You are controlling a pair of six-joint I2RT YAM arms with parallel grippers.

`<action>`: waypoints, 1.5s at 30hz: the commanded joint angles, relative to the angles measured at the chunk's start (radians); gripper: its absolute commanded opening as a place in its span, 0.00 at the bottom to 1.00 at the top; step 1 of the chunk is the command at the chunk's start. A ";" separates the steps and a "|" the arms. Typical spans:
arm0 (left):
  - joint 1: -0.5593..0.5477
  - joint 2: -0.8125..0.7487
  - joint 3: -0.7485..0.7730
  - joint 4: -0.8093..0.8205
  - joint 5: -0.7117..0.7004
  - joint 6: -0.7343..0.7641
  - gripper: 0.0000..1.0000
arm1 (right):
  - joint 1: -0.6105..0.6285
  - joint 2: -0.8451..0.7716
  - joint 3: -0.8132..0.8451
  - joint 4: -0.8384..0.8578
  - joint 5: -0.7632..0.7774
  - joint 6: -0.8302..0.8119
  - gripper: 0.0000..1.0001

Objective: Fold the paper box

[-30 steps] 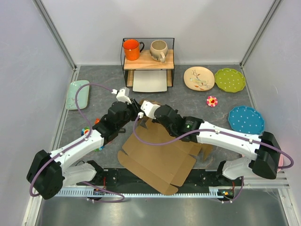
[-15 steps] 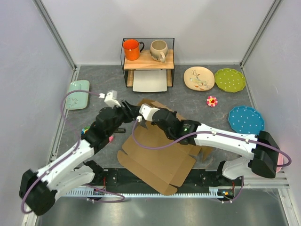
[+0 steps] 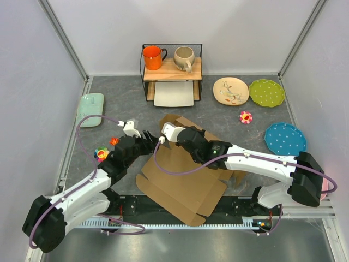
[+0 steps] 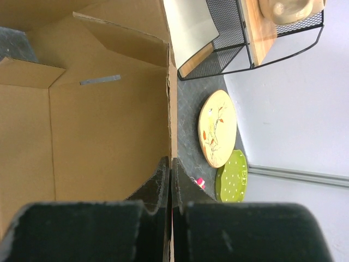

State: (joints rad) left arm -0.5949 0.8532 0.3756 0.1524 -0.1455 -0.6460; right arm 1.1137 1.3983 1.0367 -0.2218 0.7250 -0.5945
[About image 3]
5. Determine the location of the grey slotted cable duct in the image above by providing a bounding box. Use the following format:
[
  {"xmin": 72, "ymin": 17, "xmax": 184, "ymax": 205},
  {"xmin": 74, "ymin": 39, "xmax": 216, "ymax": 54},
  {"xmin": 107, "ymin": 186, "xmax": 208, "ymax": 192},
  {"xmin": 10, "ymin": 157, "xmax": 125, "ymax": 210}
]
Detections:
[{"xmin": 77, "ymin": 217, "xmax": 272, "ymax": 230}]

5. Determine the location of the pink flower toy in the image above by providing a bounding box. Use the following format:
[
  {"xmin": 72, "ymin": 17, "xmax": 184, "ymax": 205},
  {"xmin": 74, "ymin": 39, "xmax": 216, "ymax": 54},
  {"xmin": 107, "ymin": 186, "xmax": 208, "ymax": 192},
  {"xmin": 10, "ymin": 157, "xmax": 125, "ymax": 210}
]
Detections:
[{"xmin": 239, "ymin": 111, "xmax": 253, "ymax": 124}]

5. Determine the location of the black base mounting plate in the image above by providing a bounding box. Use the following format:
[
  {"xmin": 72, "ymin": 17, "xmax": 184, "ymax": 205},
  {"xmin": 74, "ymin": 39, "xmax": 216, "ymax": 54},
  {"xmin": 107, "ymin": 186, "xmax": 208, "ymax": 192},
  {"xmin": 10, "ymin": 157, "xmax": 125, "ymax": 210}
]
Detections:
[{"xmin": 104, "ymin": 195, "xmax": 280, "ymax": 223}]

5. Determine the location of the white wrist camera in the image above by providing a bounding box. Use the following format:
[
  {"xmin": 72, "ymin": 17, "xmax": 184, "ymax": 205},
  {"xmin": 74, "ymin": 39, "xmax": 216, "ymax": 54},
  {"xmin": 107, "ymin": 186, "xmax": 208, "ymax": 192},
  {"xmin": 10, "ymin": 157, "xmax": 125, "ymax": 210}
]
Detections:
[
  {"xmin": 158, "ymin": 122, "xmax": 185, "ymax": 144},
  {"xmin": 117, "ymin": 118, "xmax": 141, "ymax": 138}
]

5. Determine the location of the orange enamel mug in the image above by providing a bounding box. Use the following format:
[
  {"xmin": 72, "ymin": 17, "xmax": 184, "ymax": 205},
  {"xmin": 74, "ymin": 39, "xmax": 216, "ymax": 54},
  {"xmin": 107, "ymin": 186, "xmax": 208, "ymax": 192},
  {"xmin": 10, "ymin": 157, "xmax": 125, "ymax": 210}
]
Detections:
[{"xmin": 142, "ymin": 45, "xmax": 168, "ymax": 70}]

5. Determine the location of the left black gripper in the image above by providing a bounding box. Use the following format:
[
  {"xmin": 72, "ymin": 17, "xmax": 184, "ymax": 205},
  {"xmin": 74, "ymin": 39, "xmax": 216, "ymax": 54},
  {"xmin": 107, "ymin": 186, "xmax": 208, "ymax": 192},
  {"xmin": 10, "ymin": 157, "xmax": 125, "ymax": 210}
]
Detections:
[{"xmin": 125, "ymin": 129, "xmax": 160, "ymax": 167}]

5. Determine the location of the purple cable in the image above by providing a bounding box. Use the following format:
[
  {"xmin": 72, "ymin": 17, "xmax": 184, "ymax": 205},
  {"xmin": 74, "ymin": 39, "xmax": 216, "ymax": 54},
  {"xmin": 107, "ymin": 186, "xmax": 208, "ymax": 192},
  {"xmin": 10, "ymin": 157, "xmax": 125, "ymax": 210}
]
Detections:
[
  {"xmin": 28, "ymin": 115, "xmax": 146, "ymax": 249},
  {"xmin": 153, "ymin": 140, "xmax": 338, "ymax": 237}
]

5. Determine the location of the green dotted plate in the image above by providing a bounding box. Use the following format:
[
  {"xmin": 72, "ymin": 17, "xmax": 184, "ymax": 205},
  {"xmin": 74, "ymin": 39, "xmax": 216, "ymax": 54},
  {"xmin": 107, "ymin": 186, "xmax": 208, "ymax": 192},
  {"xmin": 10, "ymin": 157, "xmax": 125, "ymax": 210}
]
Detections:
[{"xmin": 249, "ymin": 79, "xmax": 285, "ymax": 108}]

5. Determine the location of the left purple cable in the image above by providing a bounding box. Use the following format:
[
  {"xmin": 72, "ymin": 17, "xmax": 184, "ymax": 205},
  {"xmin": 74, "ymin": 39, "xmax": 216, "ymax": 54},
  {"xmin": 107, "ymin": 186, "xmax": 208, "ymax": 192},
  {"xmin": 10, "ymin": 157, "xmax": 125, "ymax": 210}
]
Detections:
[{"xmin": 28, "ymin": 115, "xmax": 146, "ymax": 249}]

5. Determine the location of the beige floral plate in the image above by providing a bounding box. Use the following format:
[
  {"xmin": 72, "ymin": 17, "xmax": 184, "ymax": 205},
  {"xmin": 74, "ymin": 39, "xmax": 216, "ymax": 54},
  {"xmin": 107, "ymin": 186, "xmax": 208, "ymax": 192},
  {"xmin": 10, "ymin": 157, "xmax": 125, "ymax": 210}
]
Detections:
[{"xmin": 213, "ymin": 77, "xmax": 249, "ymax": 106}]

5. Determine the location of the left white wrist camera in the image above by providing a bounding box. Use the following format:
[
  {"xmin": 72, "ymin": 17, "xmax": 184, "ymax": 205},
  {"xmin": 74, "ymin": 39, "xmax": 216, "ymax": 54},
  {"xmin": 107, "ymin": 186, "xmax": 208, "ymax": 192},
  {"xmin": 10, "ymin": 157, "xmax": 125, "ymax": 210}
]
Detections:
[{"xmin": 117, "ymin": 118, "xmax": 141, "ymax": 138}]

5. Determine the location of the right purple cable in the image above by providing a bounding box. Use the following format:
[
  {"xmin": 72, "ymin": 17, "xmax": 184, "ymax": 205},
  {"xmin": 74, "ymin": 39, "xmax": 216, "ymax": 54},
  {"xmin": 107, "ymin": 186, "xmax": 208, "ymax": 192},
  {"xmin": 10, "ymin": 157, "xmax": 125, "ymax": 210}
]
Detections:
[{"xmin": 153, "ymin": 140, "xmax": 338, "ymax": 237}]

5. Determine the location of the rainbow flower toy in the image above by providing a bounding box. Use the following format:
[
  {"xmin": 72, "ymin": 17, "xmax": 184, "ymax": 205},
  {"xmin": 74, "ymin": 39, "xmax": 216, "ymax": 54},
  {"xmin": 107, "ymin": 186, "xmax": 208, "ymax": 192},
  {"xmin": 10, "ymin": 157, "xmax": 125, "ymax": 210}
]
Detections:
[{"xmin": 94, "ymin": 147, "xmax": 110, "ymax": 162}]

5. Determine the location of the blue dotted plate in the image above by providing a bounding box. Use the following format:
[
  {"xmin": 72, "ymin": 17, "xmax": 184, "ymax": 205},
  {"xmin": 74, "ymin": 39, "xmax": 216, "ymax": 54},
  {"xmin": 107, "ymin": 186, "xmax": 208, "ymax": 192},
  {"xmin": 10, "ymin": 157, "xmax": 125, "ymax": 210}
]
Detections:
[{"xmin": 264, "ymin": 122, "xmax": 308, "ymax": 156}]

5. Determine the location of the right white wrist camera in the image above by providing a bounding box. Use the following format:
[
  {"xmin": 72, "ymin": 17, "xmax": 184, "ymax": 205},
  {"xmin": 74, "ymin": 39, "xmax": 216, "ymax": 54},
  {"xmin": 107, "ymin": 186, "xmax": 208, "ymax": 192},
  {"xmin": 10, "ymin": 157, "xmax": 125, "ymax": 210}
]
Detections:
[{"xmin": 158, "ymin": 122, "xmax": 185, "ymax": 144}]

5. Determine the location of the black wire wooden shelf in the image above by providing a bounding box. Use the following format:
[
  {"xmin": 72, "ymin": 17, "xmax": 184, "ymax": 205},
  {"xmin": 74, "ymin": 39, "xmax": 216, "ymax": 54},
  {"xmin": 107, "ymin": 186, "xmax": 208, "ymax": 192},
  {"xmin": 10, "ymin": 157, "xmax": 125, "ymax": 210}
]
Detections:
[{"xmin": 139, "ymin": 43, "xmax": 202, "ymax": 102}]

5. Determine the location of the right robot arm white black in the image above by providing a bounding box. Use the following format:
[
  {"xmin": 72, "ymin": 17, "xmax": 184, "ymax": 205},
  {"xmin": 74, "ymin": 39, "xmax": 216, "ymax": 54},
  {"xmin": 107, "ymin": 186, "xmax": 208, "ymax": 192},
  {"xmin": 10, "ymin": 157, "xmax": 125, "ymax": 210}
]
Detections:
[{"xmin": 170, "ymin": 126, "xmax": 323, "ymax": 215}]

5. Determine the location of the white square plate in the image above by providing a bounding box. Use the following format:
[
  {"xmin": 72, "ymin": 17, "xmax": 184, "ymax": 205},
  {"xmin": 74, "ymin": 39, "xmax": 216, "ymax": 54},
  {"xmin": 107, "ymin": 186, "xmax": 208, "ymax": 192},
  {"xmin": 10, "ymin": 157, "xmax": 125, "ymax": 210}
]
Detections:
[{"xmin": 154, "ymin": 81, "xmax": 194, "ymax": 108}]

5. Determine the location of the brown cardboard box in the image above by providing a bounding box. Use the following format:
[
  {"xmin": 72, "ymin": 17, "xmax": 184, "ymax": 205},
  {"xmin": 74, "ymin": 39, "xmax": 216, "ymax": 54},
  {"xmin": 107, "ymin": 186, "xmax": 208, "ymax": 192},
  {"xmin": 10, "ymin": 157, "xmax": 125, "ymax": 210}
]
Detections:
[{"xmin": 135, "ymin": 114, "xmax": 249, "ymax": 227}]

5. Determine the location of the mint green divided tray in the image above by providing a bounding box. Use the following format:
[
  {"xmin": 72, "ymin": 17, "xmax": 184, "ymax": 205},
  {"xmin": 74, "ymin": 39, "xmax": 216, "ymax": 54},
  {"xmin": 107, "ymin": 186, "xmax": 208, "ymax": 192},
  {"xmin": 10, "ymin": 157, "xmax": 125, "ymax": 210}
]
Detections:
[{"xmin": 76, "ymin": 93, "xmax": 104, "ymax": 128}]

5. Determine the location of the pink plate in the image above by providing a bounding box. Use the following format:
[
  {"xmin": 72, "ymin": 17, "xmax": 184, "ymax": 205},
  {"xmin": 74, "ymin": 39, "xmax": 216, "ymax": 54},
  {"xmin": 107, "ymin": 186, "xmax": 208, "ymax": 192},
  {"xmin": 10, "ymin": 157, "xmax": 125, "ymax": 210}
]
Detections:
[{"xmin": 320, "ymin": 178, "xmax": 329, "ymax": 201}]

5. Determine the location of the orange maple leaf toy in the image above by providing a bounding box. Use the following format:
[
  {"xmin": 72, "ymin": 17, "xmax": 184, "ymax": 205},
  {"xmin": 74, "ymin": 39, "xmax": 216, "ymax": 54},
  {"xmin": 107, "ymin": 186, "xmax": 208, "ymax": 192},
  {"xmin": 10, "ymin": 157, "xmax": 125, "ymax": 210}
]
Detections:
[{"xmin": 109, "ymin": 137, "xmax": 119, "ymax": 146}]

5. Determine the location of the beige ceramic mug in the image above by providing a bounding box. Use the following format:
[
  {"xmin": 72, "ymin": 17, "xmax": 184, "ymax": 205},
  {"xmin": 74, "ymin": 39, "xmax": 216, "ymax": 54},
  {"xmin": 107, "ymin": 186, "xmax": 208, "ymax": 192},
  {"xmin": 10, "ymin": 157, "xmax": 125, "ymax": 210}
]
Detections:
[{"xmin": 173, "ymin": 46, "xmax": 195, "ymax": 73}]

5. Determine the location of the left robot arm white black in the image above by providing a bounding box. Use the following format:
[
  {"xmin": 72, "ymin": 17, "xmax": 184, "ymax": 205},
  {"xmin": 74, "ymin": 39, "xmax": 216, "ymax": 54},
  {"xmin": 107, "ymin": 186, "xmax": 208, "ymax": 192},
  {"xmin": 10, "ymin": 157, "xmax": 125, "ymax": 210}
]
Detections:
[{"xmin": 22, "ymin": 130, "xmax": 166, "ymax": 253}]

